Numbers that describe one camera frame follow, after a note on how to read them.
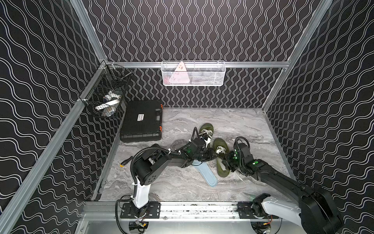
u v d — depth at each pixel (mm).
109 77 951
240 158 661
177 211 762
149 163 532
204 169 872
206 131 966
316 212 408
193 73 1308
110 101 750
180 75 885
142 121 1034
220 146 891
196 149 732
